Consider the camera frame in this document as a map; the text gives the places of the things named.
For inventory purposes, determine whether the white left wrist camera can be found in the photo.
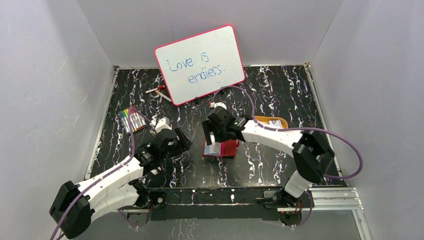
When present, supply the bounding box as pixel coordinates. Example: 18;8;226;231
149;117;172;133

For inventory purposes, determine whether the orange oval tray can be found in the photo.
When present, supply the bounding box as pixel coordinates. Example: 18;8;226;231
255;116;289;129

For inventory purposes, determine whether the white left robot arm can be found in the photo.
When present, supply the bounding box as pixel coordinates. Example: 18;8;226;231
49;127;192;240

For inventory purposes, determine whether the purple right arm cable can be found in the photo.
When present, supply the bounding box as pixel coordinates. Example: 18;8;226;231
210;85;364;229

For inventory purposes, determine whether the aluminium frame rail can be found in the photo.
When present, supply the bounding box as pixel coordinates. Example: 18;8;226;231
108;186;363;228

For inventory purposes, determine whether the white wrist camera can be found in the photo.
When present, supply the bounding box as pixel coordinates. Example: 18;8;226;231
149;117;172;133
209;102;227;111

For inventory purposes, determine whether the pink framed whiteboard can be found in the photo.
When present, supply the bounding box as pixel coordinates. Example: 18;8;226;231
154;24;246;106

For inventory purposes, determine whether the red capped marker pen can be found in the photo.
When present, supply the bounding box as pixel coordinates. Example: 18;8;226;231
145;85;165;94

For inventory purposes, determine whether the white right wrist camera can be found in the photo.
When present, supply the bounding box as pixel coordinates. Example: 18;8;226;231
209;102;227;111

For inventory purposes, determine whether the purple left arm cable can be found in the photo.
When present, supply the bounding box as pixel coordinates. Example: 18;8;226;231
49;106;157;240

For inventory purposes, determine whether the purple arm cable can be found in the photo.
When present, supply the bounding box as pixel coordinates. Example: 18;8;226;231
49;106;157;240
210;85;364;229

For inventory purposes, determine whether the red card holder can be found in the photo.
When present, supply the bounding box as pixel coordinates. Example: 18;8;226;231
202;139;240;158

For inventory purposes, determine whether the pack of coloured markers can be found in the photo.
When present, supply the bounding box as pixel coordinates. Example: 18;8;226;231
118;106;147;135

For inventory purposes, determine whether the white marker pen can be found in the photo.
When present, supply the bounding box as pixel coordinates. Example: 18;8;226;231
155;90;172;102

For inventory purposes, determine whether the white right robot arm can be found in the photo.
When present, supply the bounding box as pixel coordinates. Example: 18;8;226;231
202;106;335;207

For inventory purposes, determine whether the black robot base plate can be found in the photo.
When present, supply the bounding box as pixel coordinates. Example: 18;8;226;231
117;187;314;226

